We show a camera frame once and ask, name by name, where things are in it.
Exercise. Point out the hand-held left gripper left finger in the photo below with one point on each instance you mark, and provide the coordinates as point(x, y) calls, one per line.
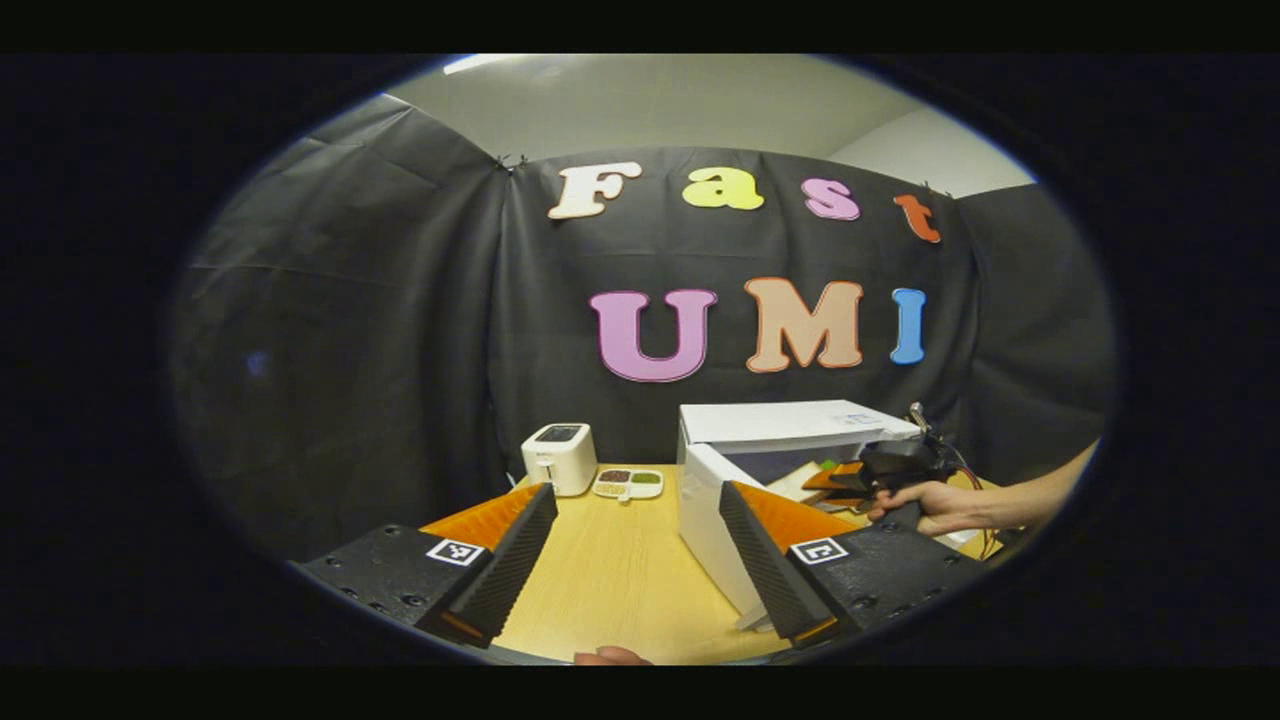
point(510, 570)

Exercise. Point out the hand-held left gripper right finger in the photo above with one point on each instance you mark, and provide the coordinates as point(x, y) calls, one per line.
point(765, 570)

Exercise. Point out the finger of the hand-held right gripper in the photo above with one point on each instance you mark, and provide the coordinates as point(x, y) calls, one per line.
point(855, 498)
point(840, 477)

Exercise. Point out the white microwave oven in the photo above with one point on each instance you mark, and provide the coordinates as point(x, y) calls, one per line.
point(780, 425)

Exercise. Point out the white toaster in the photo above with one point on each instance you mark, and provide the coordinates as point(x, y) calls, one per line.
point(560, 460)

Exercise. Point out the small white seasoning dish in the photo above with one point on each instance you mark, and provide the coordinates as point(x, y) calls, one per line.
point(628, 484)

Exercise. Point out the black backdrop cloth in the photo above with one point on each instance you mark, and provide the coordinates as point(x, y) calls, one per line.
point(350, 350)

